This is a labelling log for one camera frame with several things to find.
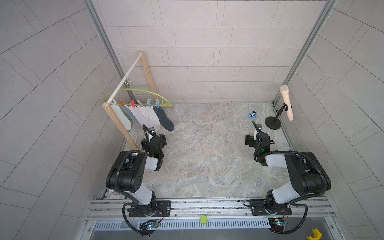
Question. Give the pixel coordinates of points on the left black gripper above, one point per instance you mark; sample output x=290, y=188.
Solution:
x=157, y=153

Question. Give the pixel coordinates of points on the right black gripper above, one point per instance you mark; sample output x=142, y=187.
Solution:
x=250, y=140

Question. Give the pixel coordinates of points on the dark grey felt insole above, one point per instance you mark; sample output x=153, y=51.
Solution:
x=163, y=119

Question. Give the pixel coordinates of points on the wooden clothes rack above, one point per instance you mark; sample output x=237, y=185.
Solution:
x=124, y=86

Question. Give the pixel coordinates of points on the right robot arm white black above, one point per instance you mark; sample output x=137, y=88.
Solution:
x=307, y=178

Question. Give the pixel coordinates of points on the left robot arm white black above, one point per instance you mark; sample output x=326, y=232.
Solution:
x=127, y=174

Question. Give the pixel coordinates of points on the black microphone stand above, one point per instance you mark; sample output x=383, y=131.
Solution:
x=273, y=122

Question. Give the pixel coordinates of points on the blue toy car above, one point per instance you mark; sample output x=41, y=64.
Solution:
x=252, y=115

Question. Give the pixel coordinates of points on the white striped insole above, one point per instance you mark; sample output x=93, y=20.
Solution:
x=145, y=116

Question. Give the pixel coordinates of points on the white foam insole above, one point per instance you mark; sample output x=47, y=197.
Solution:
x=122, y=117

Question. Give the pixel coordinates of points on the beige wooden microphone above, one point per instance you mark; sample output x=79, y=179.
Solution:
x=284, y=90

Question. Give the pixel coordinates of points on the left circuit board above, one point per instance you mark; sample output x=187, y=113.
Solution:
x=149, y=225

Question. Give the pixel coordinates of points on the circuit board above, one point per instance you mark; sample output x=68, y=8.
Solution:
x=277, y=224
x=149, y=225

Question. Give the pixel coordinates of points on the right circuit board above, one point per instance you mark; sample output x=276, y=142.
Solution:
x=277, y=224

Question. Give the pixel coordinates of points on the green sticky block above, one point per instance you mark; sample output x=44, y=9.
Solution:
x=203, y=219

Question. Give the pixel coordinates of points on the yellow plastic hook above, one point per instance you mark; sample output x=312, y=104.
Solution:
x=317, y=235

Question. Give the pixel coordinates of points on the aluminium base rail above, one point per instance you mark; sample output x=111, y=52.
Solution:
x=193, y=208

